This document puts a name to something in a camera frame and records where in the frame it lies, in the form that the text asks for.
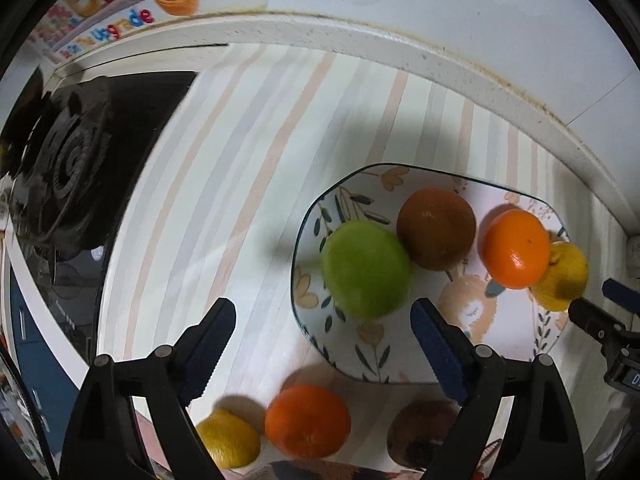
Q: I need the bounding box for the brown round fruit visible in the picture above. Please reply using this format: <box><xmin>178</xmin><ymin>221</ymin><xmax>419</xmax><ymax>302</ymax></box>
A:
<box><xmin>387</xmin><ymin>400</ymin><xmax>462</xmax><ymax>470</ymax></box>
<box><xmin>397</xmin><ymin>188</ymin><xmax>477</xmax><ymax>271</ymax></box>

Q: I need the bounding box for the floral ceramic plate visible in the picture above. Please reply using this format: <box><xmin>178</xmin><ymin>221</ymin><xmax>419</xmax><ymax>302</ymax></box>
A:
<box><xmin>291</xmin><ymin>162</ymin><xmax>572</xmax><ymax>385</ymax></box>

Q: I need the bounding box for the green apple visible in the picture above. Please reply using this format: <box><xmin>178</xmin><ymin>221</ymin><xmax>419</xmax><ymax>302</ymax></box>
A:
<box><xmin>321</xmin><ymin>220</ymin><xmax>414</xmax><ymax>319</ymax></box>

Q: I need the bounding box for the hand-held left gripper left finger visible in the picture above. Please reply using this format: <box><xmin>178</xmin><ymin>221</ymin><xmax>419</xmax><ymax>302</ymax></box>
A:
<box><xmin>60</xmin><ymin>297</ymin><xmax>236</xmax><ymax>480</ymax></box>

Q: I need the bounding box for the blue cabinet front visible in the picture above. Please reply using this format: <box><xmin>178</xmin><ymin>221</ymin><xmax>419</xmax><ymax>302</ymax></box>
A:
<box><xmin>9</xmin><ymin>277</ymin><xmax>53</xmax><ymax>453</ymax></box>

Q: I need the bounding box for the black glass gas stove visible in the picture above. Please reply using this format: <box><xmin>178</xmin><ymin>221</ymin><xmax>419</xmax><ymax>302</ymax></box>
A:
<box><xmin>0</xmin><ymin>71</ymin><xmax>199</xmax><ymax>361</ymax></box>

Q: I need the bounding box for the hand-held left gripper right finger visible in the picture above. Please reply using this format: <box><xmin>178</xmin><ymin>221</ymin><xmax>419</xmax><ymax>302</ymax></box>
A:
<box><xmin>410</xmin><ymin>297</ymin><xmax>586</xmax><ymax>480</ymax></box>

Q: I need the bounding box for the yellow lemon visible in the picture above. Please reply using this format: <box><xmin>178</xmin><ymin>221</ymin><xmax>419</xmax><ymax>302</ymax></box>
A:
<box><xmin>530</xmin><ymin>241</ymin><xmax>590</xmax><ymax>311</ymax></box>
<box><xmin>195</xmin><ymin>408</ymin><xmax>262</xmax><ymax>470</ymax></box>

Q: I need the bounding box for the orange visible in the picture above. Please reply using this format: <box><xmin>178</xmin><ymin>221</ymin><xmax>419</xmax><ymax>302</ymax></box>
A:
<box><xmin>479</xmin><ymin>208</ymin><xmax>551</xmax><ymax>290</ymax></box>
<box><xmin>264</xmin><ymin>384</ymin><xmax>352</xmax><ymax>460</ymax></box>

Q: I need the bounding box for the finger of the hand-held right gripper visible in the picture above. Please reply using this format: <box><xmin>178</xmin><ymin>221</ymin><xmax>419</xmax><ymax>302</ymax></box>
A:
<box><xmin>602</xmin><ymin>278</ymin><xmax>640</xmax><ymax>315</ymax></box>
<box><xmin>568</xmin><ymin>298</ymin><xmax>629</xmax><ymax>356</ymax></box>

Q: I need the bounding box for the black stove burner grate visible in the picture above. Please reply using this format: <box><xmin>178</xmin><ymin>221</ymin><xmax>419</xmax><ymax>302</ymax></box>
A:
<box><xmin>21</xmin><ymin>77</ymin><xmax>115</xmax><ymax>257</ymax></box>

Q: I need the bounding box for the striped table mat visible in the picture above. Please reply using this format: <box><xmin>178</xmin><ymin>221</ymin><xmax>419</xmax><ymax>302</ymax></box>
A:
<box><xmin>97</xmin><ymin>42</ymin><xmax>633</xmax><ymax>476</ymax></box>

